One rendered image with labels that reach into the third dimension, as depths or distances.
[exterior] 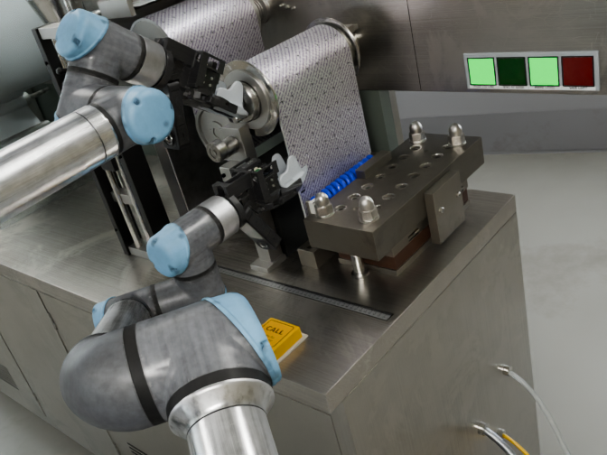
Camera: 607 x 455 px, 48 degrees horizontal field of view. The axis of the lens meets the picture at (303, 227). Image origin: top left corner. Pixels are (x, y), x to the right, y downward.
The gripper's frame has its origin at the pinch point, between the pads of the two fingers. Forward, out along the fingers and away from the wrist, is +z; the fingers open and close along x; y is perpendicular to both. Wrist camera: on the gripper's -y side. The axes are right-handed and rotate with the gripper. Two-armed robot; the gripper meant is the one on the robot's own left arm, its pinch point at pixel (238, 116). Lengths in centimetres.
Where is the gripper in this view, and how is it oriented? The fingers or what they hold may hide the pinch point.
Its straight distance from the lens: 125.3
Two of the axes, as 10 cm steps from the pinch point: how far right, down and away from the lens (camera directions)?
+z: 6.3, 1.7, 7.6
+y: 2.2, -9.7, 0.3
